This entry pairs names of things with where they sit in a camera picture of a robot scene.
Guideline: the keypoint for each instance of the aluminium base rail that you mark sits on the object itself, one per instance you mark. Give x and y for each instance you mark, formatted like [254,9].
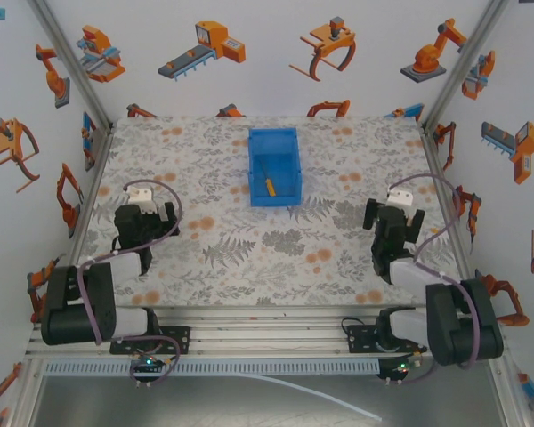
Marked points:
[267,331]

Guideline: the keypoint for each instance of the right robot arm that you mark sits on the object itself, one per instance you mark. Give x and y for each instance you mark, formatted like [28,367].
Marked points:
[454,320]

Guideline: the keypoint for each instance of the blue plastic bin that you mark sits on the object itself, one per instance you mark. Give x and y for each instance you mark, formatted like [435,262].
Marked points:
[273,147]

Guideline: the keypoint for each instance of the aluminium frame post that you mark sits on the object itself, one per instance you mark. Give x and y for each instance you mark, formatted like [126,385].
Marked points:
[463,66]
[71,62]

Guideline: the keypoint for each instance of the white plastic strip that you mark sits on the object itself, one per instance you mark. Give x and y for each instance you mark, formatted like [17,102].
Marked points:
[320,393]

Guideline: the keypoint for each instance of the aluminium table side rail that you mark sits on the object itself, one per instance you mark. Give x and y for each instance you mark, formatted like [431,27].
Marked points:
[93,187]
[445,178]

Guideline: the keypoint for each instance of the floral patterned table mat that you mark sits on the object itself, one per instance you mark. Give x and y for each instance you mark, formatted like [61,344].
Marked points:
[267,258]

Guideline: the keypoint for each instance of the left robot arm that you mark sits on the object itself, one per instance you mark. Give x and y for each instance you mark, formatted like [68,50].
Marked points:
[71,311]

